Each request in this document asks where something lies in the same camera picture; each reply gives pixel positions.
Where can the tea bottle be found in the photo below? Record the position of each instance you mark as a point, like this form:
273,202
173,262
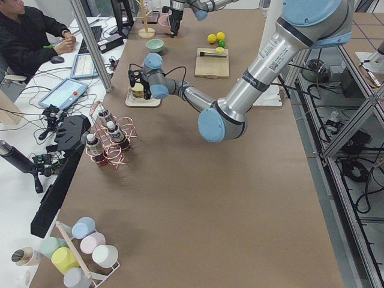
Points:
117,135
105,116
95,149

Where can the seated person in black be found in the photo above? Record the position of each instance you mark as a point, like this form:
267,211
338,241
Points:
29,38

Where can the yellow cup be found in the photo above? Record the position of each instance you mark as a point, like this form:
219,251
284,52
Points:
63,259

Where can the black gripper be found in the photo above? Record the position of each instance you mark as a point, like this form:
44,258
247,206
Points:
174,15
146,85

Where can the wooden cutting board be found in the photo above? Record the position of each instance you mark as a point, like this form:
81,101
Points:
212,66

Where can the cream rabbit serving tray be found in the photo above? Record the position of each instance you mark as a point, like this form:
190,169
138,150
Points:
135,102

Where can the whole lemon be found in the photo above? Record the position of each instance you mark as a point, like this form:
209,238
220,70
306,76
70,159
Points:
211,38
220,36

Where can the green cup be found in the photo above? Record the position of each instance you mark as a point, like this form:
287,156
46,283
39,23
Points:
50,245

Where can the yellow plastic knife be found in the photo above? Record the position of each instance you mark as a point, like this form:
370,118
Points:
214,52

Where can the white wire cup rack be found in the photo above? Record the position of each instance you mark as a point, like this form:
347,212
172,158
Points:
96,273

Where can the paper cup with metal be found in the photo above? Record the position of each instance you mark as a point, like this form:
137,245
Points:
26,256

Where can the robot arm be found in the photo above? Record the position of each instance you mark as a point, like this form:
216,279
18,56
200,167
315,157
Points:
199,8
301,25

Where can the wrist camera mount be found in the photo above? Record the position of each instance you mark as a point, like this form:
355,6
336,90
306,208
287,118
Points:
167,12
135,74

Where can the light blue cup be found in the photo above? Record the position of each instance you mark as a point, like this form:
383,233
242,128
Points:
83,227

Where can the aluminium frame post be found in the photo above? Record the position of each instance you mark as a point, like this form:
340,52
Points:
87,34

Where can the bread slice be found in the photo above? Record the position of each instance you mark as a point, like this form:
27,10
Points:
137,90

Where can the white cup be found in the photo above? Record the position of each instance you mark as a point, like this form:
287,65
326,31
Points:
105,255

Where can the blue teach pendant tablet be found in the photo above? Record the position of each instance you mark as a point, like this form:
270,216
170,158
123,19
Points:
64,94

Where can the grey computer mouse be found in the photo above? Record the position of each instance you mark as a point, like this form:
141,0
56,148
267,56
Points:
57,60

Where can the front tea bottle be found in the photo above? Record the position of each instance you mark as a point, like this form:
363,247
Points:
117,135

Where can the right tea bottle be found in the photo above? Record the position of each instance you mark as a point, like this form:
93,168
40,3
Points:
105,116

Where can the upper whole lemon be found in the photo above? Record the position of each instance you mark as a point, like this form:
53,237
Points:
220,36

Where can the pink bowl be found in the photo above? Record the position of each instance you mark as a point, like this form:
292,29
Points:
164,24

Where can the grey cup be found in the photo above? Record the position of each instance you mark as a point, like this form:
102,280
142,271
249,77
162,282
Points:
76,278

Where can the mint green bowl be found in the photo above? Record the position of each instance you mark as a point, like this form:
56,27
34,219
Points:
155,45

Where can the black thermos bottle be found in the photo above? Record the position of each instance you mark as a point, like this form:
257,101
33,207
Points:
16,158

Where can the steel muddler black tip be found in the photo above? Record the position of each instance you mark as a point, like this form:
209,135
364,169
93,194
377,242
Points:
212,54

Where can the lower whole lemon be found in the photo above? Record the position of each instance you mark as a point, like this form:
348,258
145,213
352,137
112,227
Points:
211,38

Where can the left rear tea bottle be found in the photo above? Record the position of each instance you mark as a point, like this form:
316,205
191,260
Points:
95,149

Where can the copper wire bottle rack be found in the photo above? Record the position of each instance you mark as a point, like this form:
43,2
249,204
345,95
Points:
113,153

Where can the wooden mug tree stand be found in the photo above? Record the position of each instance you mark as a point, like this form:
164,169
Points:
141,14

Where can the pink cup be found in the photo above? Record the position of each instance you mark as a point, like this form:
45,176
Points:
89,243

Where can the green lime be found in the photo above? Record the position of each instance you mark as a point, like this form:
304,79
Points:
222,43

